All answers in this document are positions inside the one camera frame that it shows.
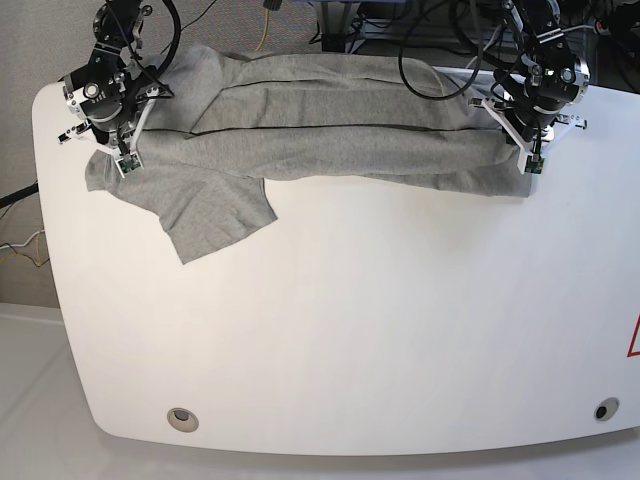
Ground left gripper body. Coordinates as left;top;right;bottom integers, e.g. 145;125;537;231
468;97;588;160

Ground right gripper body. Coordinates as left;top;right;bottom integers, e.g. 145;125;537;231
57;87;170;163

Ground grey T-shirt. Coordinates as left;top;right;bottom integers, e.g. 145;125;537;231
85;46;531;263

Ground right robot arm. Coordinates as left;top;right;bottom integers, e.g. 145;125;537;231
57;1;182;175

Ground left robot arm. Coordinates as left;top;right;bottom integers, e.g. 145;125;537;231
397;1;590;174

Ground red triangle sticker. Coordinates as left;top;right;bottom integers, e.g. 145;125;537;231
627;316;640;358

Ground grey table grommet hole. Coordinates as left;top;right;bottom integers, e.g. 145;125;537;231
167;408;199;433

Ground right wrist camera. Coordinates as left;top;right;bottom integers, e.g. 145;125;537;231
114;151;144;178

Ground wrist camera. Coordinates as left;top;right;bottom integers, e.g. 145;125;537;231
114;151;144;178
517;150;545;175

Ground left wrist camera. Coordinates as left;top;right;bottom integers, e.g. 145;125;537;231
517;150;545;175

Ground white cable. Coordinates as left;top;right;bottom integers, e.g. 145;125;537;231
559;19;599;39

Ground white and yellow floor cables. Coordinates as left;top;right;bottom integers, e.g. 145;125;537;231
0;229;49;269

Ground aluminium frame rail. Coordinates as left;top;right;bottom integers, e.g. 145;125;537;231
344;22;496;56

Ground black table leg post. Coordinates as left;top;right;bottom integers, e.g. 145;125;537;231
321;32;347;53

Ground yellow cable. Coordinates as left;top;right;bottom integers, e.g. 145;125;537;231
254;8;271;54

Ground black table mount hole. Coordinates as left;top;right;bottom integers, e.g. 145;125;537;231
594;397;620;422

